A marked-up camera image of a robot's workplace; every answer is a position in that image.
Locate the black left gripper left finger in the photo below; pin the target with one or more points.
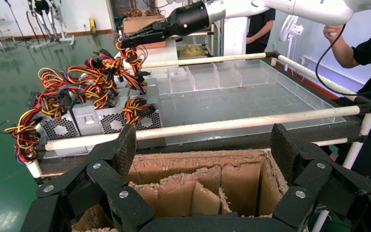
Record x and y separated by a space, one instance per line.
105 179

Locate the robot stand with white base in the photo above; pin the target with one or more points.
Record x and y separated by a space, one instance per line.
54 41

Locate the clear acrylic divider tray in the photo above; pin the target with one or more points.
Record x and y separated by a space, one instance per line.
236 102

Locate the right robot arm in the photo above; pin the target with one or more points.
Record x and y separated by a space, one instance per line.
300 8

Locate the standing person in dark clothes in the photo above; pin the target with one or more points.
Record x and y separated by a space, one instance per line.
259 22

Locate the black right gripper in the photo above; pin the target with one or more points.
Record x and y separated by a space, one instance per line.
188 19

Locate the yellow floor sign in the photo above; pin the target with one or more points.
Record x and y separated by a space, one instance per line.
92 25

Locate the cart with white pipe rails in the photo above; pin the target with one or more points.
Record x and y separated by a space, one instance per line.
220 125

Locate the brown cardboard box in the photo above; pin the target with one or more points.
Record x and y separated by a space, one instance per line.
140 25

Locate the white standing fan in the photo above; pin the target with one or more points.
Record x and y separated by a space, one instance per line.
291 28

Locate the white robot column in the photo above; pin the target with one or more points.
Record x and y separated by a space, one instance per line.
235 35

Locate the bare person forearm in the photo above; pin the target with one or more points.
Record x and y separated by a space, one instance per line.
344 52

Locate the bare person hand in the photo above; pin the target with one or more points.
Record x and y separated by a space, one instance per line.
332 30

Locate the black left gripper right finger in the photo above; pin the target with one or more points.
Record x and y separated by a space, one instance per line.
316 182

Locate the yellow crumpled material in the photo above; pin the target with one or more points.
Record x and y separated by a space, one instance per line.
192 51

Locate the worn cardboard box with dividers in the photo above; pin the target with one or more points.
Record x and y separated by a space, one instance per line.
240 182

